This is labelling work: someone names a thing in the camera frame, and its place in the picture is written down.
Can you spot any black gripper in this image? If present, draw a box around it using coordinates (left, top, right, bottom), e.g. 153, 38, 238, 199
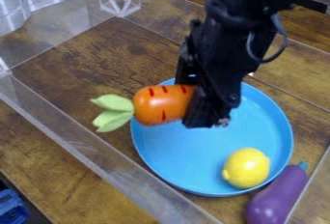
175, 15, 275, 128

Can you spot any orange toy carrot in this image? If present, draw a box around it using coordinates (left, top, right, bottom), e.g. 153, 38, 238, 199
91, 84, 196, 132

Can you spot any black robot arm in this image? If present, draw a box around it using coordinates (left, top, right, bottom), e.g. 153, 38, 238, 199
175, 0, 296, 128

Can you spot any blue round plastic tray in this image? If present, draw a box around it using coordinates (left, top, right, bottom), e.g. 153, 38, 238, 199
129, 84, 294, 197

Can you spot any yellow toy lemon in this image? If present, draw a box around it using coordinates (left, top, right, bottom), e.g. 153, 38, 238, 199
222, 148, 271, 189

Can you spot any purple toy eggplant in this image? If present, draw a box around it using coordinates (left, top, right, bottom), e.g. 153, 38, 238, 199
244, 161, 308, 224

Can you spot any blue object at corner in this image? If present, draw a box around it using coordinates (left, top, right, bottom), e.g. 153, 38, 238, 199
0, 189, 29, 224

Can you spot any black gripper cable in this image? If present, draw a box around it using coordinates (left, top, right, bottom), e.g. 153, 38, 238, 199
244, 13, 290, 65

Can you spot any clear acrylic enclosure wall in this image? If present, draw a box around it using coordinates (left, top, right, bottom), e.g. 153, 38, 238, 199
0, 0, 330, 224

